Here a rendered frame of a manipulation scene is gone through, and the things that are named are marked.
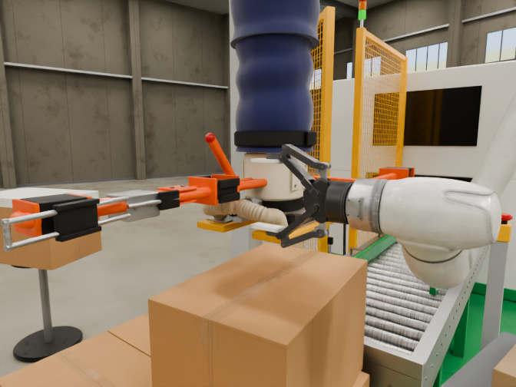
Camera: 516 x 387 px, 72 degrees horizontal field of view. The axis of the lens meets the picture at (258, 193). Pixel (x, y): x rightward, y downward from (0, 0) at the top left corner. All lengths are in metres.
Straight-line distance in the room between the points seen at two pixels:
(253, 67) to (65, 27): 12.44
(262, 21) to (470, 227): 0.66
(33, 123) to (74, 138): 1.18
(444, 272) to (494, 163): 0.22
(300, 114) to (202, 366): 0.66
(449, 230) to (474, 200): 0.05
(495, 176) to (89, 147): 12.54
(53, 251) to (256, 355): 1.71
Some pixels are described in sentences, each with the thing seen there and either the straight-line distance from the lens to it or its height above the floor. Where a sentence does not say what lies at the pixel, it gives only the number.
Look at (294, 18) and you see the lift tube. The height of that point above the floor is 1.64.
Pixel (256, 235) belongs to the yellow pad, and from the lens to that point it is 0.87.
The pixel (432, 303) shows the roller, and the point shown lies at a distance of 2.05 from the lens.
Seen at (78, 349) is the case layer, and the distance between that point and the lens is 1.65.
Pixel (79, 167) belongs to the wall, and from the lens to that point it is 12.87.
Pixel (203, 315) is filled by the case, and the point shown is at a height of 0.94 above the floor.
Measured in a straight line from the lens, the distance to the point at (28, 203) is 0.59.
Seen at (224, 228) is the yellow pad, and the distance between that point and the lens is 0.94.
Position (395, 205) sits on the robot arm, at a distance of 0.57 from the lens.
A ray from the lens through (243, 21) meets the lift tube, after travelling 0.99.
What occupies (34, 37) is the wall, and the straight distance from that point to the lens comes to 13.05.
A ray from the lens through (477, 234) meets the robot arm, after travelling 0.57.
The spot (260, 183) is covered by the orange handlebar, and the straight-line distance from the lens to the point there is 0.91.
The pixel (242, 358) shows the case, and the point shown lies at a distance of 0.84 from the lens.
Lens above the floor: 1.34
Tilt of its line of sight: 8 degrees down
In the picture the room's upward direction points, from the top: straight up
